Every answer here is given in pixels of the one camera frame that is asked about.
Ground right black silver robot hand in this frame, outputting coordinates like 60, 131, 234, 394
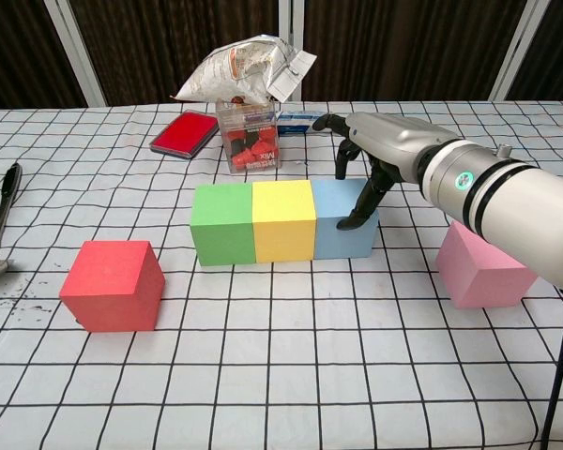
312, 111, 459, 231

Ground light blue foam cube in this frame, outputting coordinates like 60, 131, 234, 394
312, 177, 380, 261

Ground yellow foam cube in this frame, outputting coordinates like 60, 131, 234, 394
251, 179, 317, 263

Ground pink foam cube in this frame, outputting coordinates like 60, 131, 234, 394
434, 219, 539, 310

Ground green foam cube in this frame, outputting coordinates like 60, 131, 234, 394
190, 183, 257, 267

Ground red foam cube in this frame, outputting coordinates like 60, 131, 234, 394
58, 240, 166, 334

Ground blue white wrapped packet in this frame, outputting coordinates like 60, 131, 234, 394
276, 111, 327, 137

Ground clear box red pieces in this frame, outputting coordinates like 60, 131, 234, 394
215, 98, 282, 176

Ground crumpled white snack bag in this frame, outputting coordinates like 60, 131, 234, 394
170, 33, 318, 105

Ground red ink pad case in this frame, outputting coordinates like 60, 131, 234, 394
149, 111, 220, 160

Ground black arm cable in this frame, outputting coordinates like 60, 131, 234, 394
539, 290, 563, 450

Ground metal ladle black handle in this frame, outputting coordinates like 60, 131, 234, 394
0, 162, 23, 282

